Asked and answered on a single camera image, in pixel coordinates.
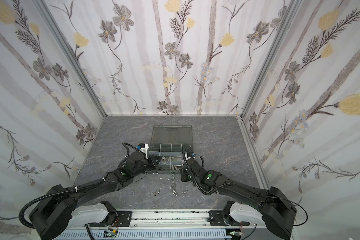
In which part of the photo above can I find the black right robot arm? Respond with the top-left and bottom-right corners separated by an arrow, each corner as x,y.
183,156 -> 297,240

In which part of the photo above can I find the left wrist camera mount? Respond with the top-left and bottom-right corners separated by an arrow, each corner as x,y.
137,144 -> 149,155

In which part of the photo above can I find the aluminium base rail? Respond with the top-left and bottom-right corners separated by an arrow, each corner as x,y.
57,203 -> 278,240

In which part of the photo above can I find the green transparent compartment box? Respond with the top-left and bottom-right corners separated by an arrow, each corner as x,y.
149,125 -> 194,173

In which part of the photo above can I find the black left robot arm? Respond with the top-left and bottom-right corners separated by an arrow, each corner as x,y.
19,152 -> 162,240

